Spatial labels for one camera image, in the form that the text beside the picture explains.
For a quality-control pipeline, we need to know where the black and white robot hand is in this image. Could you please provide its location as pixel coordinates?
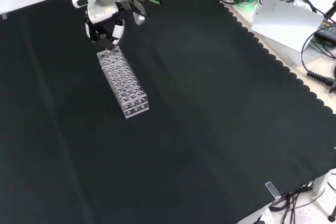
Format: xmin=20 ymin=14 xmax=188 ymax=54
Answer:
xmin=71 ymin=0 xmax=126 ymax=51

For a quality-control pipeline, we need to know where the clear glass test tube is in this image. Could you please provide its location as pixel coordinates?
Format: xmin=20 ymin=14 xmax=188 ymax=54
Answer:
xmin=99 ymin=33 xmax=114 ymax=56

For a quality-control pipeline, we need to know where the clear plastic test tube rack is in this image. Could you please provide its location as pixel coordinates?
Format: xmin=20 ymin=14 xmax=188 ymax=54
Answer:
xmin=96 ymin=45 xmax=150 ymax=119

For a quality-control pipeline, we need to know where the black table cloth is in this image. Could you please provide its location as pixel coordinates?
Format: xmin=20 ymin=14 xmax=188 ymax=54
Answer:
xmin=0 ymin=0 xmax=336 ymax=224

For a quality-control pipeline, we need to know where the pale board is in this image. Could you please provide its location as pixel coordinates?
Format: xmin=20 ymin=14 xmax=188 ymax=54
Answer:
xmin=250 ymin=0 xmax=325 ymax=53

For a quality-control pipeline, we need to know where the black power adapter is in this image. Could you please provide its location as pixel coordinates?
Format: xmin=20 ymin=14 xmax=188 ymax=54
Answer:
xmin=313 ymin=18 xmax=336 ymax=42

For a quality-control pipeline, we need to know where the black tripod leg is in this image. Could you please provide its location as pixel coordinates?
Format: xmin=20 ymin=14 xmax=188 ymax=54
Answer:
xmin=324 ymin=0 xmax=336 ymax=23

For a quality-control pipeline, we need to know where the white power strip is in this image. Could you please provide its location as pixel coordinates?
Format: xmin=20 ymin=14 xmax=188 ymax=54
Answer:
xmin=251 ymin=208 xmax=274 ymax=224

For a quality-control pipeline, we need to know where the white table leg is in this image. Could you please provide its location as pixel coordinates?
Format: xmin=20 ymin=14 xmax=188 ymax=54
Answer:
xmin=312 ymin=168 xmax=336 ymax=196

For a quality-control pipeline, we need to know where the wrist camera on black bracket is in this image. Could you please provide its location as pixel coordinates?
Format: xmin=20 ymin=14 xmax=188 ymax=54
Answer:
xmin=125 ymin=0 xmax=147 ymax=26

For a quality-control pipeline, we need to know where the black cable with ribbed plug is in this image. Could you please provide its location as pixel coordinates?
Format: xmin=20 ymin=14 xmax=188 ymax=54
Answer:
xmin=300 ymin=28 xmax=336 ymax=87

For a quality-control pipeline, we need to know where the black floor cable bundle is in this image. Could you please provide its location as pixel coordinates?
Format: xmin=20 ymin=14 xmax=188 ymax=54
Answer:
xmin=270 ymin=174 xmax=336 ymax=224

